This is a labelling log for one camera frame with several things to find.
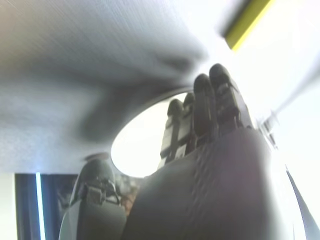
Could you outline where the yellow rectangular block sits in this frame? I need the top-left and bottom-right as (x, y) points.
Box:
(223, 0), (279, 53)

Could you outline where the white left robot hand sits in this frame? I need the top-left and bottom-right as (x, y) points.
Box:
(59, 63), (285, 240)

